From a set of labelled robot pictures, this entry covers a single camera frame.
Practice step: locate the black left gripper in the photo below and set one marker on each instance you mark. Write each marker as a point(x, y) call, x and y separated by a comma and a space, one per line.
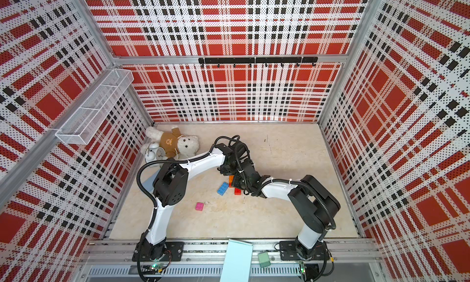
point(227, 170)

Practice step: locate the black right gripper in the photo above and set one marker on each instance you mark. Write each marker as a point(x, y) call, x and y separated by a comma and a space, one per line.
point(235, 181)

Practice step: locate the blue lego brick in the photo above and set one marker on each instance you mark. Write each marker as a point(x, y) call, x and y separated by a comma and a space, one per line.
point(223, 188)

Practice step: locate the pink small lego brick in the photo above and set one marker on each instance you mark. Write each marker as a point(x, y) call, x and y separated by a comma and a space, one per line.
point(199, 206)

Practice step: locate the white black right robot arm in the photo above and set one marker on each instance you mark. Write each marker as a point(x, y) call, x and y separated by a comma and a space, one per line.
point(316, 206)

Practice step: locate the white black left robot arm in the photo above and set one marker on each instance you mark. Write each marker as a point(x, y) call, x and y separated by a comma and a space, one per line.
point(170, 184)

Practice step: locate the white teddy bear brown shirt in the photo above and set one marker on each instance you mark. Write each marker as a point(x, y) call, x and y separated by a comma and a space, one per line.
point(175, 144)

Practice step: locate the white alarm clock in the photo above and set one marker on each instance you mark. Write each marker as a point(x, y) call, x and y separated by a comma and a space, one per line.
point(152, 152)

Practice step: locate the small green box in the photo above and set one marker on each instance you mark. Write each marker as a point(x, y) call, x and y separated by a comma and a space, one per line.
point(264, 259)

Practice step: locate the light blue paper sheet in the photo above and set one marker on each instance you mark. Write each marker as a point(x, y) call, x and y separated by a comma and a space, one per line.
point(237, 263)

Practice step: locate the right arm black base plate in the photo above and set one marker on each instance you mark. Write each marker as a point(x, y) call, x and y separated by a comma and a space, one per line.
point(295, 251)

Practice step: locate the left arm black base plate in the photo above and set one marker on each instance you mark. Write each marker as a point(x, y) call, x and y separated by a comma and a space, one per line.
point(164, 251)

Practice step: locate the black wall hook rail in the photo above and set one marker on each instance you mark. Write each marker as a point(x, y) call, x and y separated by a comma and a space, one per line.
point(258, 60)

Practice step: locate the white wire wall basket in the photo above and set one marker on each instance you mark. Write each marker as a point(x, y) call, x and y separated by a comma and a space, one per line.
point(84, 123)

